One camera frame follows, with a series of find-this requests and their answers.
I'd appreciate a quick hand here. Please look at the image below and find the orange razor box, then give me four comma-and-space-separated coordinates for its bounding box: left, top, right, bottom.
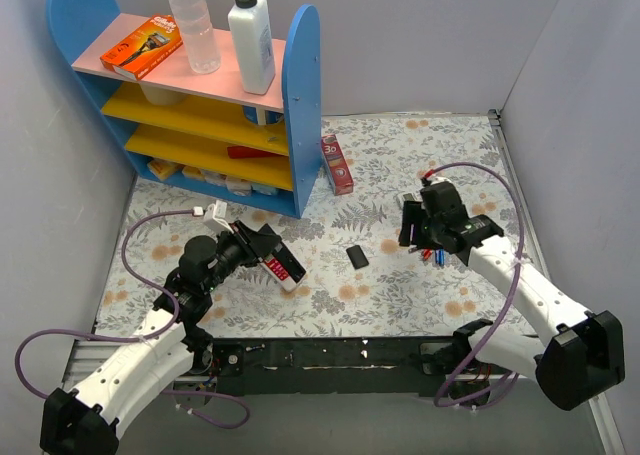
100, 15, 183, 81

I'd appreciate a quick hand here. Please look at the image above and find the black battery cover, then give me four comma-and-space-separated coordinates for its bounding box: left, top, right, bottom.
346, 245, 369, 270

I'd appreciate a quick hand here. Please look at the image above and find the white air conditioner remote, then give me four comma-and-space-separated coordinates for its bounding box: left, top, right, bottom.
396, 193, 414, 208

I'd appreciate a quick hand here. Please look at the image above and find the floral table mat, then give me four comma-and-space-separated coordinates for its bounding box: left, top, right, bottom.
93, 114, 556, 340

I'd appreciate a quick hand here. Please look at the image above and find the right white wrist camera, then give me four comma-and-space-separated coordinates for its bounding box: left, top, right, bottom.
421, 170, 451, 187

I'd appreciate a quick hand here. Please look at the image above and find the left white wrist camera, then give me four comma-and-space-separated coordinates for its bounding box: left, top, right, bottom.
192, 200, 233, 236

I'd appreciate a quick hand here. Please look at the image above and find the red toothpaste box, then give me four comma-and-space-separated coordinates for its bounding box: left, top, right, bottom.
321, 134, 354, 195

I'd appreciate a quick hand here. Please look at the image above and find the red box on shelf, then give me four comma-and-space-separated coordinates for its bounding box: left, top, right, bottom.
227, 146, 280, 159

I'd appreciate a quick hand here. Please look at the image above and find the yellow packet bottom shelf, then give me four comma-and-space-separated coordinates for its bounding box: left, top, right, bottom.
147, 158, 183, 182

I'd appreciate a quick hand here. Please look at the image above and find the white packets bottom shelf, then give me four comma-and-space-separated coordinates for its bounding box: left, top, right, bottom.
182, 166, 279, 196

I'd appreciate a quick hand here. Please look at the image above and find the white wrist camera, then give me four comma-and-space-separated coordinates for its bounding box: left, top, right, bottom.
421, 170, 451, 187
192, 200, 233, 236

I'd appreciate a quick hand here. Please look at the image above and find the beige cup under shelf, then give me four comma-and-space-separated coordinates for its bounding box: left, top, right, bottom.
140, 85, 187, 106

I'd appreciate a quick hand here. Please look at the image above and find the red and white remote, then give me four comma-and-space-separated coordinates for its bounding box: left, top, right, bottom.
262, 255, 306, 292

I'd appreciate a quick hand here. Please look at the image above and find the white bottle black cap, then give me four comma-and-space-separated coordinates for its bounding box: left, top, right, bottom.
228, 0, 275, 95

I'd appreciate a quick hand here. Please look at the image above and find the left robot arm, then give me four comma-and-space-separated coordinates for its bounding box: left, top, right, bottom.
40, 221, 282, 454

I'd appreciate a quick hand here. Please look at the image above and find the blue wooden shelf unit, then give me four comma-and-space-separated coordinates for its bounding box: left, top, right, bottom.
46, 0, 322, 217

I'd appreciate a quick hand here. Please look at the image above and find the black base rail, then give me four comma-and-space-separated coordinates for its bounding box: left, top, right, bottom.
201, 336, 465, 396

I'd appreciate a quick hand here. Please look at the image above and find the clear plastic water bottle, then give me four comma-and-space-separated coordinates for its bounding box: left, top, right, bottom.
168, 0, 221, 74

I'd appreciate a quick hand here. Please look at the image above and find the black remote control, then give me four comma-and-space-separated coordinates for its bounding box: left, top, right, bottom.
263, 243, 306, 292

